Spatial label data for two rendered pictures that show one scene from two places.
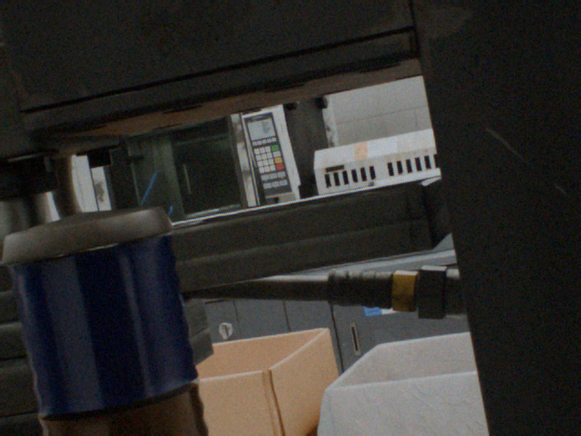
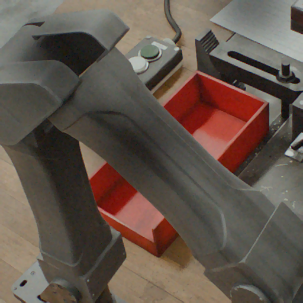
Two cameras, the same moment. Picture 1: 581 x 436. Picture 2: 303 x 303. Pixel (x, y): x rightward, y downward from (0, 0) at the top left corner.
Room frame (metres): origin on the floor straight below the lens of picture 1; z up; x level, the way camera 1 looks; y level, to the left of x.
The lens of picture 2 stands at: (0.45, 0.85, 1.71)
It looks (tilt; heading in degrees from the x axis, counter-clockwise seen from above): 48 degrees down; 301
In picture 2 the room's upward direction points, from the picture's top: 9 degrees counter-clockwise
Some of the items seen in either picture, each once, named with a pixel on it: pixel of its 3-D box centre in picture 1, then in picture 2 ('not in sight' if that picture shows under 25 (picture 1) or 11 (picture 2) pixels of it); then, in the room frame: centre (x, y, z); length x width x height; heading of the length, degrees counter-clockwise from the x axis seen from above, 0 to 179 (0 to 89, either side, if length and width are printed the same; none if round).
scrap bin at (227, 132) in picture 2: not in sight; (179, 158); (0.78, 0.24, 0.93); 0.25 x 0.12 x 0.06; 76
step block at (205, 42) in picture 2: not in sight; (221, 64); (0.78, 0.07, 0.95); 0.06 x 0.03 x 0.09; 166
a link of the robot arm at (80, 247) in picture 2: not in sight; (57, 184); (0.78, 0.48, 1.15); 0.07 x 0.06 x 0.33; 82
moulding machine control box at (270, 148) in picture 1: (274, 153); not in sight; (5.14, 0.01, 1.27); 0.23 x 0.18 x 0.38; 162
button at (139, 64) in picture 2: not in sight; (137, 67); (0.91, 0.09, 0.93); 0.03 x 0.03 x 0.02
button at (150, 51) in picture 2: not in sight; (150, 55); (0.90, 0.06, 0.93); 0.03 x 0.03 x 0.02
